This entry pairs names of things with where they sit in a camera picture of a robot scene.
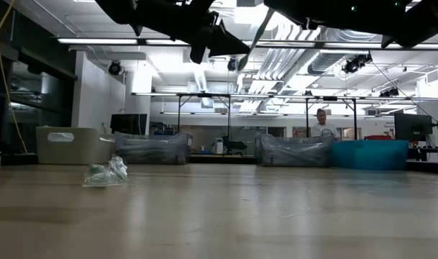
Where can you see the smoky transparent plastic bin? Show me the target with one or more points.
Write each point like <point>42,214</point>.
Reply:
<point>152,149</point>
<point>294,151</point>

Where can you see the black ceiling spotlight cluster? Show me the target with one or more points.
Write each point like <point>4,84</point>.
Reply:
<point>353,64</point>

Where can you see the white background device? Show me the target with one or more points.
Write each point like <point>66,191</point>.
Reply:
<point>218,146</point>

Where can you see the black metal stand frame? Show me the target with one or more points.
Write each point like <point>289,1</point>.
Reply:
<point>307,115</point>
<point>204,95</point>

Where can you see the red box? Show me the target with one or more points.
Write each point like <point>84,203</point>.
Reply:
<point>378,137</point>

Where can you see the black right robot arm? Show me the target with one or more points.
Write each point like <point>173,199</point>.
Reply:
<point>384,18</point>

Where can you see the person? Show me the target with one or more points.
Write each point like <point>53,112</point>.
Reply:
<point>323,130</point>

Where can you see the white plastic bin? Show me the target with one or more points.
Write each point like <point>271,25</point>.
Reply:
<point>75,147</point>

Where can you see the black background robot arm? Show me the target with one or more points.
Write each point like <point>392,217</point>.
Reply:
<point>234,145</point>

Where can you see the black monitor on arm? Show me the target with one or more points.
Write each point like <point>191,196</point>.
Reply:
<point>413,126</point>

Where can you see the black wall monitor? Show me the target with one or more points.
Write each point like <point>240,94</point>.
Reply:
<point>128,124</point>

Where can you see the teal plastic bin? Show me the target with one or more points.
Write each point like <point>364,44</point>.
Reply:
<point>369,154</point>

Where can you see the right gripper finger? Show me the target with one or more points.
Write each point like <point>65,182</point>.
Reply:
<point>274,5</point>

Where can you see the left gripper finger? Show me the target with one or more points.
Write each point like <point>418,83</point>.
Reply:
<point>199,52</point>
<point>227,41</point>

